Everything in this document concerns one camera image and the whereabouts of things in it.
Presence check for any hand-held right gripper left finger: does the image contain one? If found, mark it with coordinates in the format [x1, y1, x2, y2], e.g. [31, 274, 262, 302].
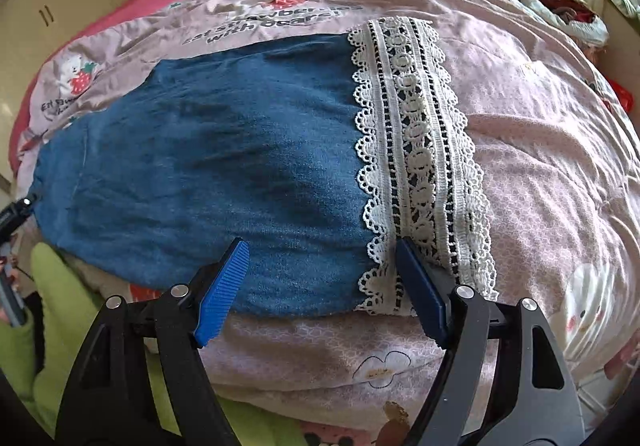
[54, 238, 251, 446]

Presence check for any pink bed sheet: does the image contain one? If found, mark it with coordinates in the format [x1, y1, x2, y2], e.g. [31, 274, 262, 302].
[10, 0, 266, 172]

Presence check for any pink strawberry print quilt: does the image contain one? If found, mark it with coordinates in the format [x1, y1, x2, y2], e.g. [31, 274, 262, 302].
[15, 0, 640, 446]

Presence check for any blue denim pants lace trim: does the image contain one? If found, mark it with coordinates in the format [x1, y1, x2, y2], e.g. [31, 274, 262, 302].
[32, 16, 501, 319]

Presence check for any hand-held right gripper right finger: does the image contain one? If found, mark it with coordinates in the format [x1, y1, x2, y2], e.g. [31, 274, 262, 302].
[394, 236, 587, 446]

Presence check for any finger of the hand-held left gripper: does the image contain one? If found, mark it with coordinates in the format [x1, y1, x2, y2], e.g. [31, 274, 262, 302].
[0, 193, 40, 239]

